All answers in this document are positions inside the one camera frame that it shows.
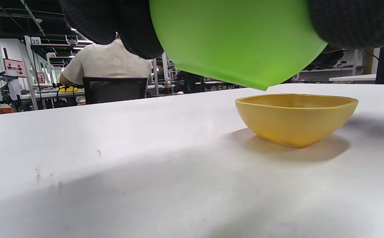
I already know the person's left hand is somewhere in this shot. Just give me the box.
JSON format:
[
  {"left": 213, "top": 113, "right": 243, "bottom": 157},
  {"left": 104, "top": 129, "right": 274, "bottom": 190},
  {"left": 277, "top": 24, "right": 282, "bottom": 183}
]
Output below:
[{"left": 59, "top": 0, "right": 384, "bottom": 60}]

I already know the green plastic bowl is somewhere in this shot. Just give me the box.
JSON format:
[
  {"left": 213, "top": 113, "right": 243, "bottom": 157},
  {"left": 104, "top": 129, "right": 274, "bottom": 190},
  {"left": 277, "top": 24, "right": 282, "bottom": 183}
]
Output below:
[{"left": 149, "top": 0, "right": 328, "bottom": 91}]

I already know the yellow small dish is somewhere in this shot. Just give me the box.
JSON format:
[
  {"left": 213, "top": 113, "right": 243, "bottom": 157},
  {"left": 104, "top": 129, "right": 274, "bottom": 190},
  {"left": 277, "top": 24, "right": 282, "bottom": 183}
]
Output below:
[{"left": 235, "top": 94, "right": 359, "bottom": 148}]

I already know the black mesh office chair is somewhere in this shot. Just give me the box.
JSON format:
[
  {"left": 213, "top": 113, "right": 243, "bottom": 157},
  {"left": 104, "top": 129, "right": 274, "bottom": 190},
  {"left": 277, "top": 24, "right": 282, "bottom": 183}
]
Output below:
[{"left": 82, "top": 77, "right": 148, "bottom": 105}]

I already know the pink sign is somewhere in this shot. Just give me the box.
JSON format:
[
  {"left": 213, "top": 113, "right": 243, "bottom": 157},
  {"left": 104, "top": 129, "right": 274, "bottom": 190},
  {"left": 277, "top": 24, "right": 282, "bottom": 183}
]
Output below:
[{"left": 4, "top": 59, "right": 26, "bottom": 78}]

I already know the white shelving unit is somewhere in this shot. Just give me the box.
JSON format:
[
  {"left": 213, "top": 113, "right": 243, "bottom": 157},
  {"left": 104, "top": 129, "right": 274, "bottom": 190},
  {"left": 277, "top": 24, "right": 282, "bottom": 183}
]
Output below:
[{"left": 294, "top": 50, "right": 365, "bottom": 82}]

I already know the black desk leg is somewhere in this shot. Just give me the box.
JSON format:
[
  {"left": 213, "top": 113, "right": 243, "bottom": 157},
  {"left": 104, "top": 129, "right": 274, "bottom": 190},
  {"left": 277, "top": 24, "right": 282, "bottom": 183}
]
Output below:
[{"left": 375, "top": 46, "right": 384, "bottom": 85}]

